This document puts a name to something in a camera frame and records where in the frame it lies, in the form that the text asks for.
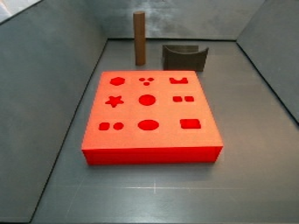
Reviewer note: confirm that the red board with shaped holes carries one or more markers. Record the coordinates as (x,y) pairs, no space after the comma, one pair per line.
(149,118)

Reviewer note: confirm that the brown oval peg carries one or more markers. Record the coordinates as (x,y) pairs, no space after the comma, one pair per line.
(138,26)

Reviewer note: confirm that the dark grey curved holder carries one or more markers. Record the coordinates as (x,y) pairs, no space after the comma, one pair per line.
(184,57)

